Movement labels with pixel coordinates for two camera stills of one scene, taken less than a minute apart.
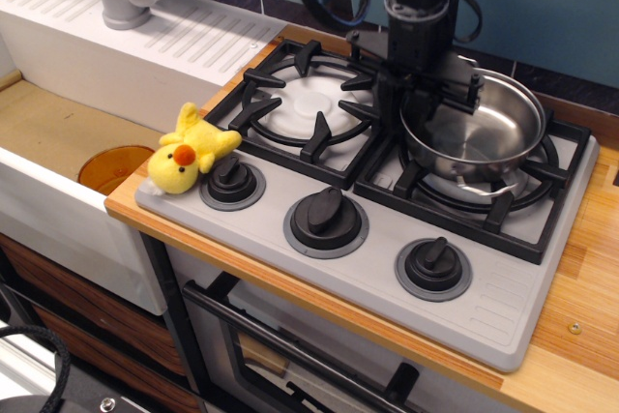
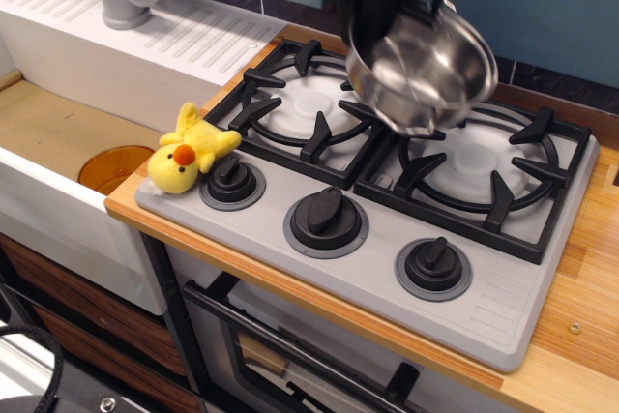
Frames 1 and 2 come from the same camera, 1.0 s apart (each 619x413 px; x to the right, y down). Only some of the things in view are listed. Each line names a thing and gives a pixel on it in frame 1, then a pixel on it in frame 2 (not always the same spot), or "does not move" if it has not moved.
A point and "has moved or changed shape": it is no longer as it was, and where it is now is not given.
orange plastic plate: [107, 169] does not move
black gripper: [421, 53] to [374, 6]
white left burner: [304, 98] does not move
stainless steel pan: [483, 143] has moved or changed shape
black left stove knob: [231, 186] does not move
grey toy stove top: [438, 210] does not move
